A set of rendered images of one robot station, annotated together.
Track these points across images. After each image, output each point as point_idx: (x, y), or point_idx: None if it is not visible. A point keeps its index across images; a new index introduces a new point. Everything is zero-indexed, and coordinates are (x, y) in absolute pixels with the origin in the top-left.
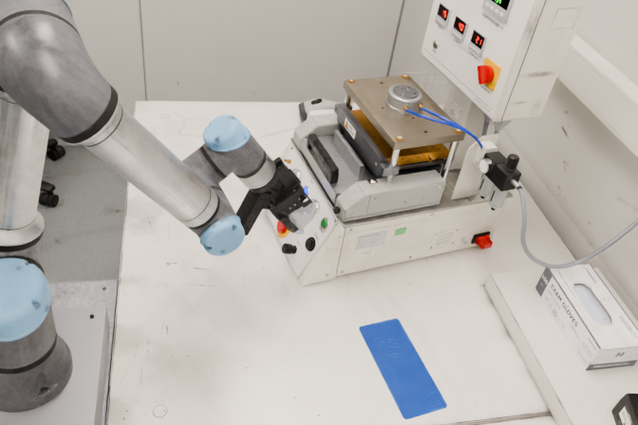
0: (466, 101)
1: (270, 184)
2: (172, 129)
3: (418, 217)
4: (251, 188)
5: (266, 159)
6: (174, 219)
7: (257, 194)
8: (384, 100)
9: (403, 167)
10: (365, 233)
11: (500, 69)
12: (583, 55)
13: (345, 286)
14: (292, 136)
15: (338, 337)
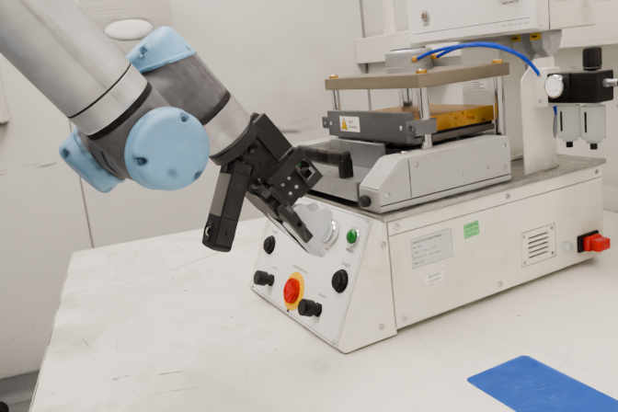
0: (490, 53)
1: (246, 138)
2: (121, 261)
3: (489, 201)
4: (217, 150)
5: (231, 96)
6: (125, 332)
7: (232, 167)
8: (383, 74)
9: (440, 135)
10: (420, 234)
11: None
12: None
13: (417, 340)
14: None
15: (437, 399)
